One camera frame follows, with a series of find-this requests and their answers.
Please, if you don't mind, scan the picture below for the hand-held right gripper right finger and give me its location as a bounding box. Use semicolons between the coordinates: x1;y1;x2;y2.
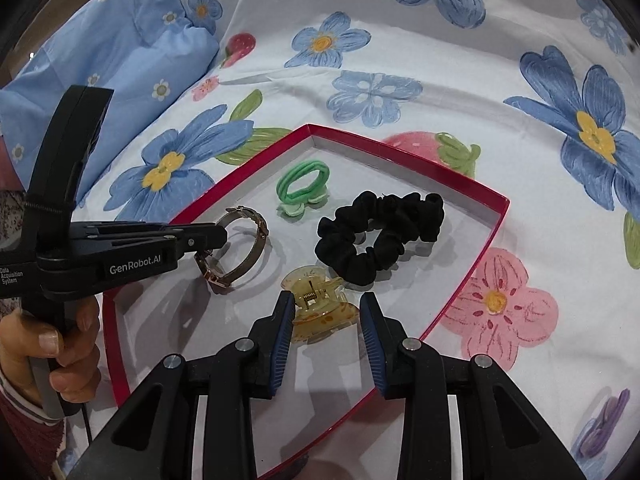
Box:
359;291;586;480

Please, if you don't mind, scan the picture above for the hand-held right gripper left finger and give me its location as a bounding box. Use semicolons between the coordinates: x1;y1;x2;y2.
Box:
65;291;296;480

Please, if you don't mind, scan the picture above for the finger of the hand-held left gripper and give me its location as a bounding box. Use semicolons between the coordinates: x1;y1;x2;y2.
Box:
72;222;229;262

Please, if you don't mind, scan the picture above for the yellow hair claw clip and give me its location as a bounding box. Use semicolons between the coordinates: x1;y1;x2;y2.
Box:
280;267;360;345

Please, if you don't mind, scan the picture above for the gold wrist watch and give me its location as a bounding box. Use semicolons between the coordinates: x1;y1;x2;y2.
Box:
194;206;272;295

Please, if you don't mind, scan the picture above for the red shallow box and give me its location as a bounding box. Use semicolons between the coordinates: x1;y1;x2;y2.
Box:
102;123;511;478

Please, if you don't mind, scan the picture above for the person's left forearm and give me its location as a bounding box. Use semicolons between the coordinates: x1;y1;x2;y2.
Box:
0;360;68;480

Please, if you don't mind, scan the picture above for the person's left hand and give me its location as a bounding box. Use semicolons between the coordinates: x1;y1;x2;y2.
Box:
0;296;102;403

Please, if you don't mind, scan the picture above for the black scrunchie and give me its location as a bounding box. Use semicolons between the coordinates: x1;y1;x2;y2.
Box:
316;191;446;282

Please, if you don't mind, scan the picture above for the light blue pillow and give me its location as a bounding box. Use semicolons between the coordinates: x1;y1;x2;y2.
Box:
0;0;221;206

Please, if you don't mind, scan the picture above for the purple flower hair clip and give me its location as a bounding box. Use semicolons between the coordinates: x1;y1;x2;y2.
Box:
570;389;632;458

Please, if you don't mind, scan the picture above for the floral bedsheet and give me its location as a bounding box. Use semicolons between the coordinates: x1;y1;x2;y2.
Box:
65;0;640;480

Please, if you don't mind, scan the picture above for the green hair tie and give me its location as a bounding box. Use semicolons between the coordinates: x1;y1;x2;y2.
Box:
276;159;331;218

